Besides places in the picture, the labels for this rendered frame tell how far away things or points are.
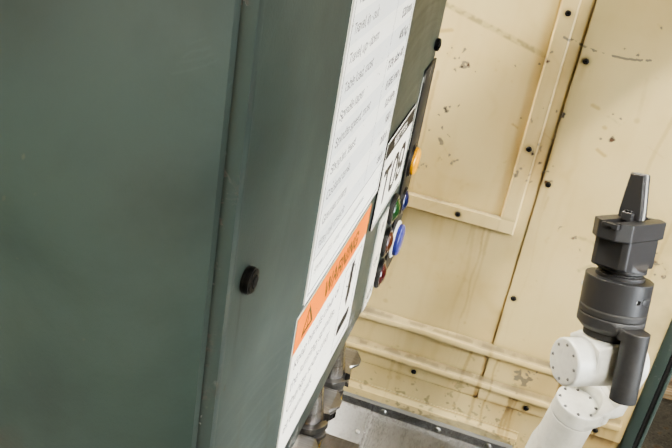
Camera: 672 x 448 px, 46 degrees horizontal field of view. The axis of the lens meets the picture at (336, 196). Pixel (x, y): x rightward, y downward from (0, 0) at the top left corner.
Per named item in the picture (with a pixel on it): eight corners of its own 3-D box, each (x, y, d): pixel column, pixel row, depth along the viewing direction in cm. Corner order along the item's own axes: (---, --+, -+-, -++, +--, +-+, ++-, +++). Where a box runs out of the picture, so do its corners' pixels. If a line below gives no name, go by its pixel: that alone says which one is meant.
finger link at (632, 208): (652, 176, 102) (642, 222, 103) (629, 171, 105) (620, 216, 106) (646, 176, 101) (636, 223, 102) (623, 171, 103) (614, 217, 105)
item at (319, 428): (288, 408, 118) (290, 395, 117) (328, 416, 118) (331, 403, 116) (281, 438, 112) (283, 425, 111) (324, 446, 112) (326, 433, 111)
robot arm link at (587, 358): (619, 295, 112) (604, 370, 114) (555, 292, 109) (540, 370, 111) (677, 323, 102) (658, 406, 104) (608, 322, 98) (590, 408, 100)
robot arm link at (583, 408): (633, 327, 111) (594, 396, 118) (579, 327, 108) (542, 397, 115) (659, 361, 106) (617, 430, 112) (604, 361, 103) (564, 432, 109)
